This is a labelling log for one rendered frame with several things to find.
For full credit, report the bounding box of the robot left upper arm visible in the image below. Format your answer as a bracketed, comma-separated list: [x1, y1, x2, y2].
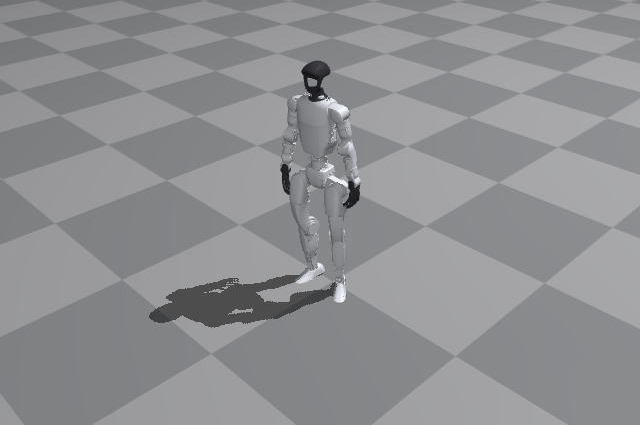
[328, 103, 353, 156]

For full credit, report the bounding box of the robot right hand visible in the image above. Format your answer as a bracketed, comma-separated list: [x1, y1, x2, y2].
[281, 164, 291, 195]

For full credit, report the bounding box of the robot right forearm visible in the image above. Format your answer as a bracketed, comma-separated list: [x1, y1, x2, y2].
[280, 129, 296, 170]

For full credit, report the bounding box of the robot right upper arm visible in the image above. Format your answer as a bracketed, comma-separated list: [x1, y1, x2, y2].
[283, 95, 302, 143]

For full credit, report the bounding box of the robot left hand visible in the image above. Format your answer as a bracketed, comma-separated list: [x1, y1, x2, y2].
[343, 181, 360, 209]

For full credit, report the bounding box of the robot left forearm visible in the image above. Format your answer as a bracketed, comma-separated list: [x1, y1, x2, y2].
[343, 143, 361, 188]

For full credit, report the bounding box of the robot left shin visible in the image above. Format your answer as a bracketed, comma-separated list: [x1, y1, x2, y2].
[332, 230, 346, 284]

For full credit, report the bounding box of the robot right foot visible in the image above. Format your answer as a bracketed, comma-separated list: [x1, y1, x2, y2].
[295, 262, 325, 284]

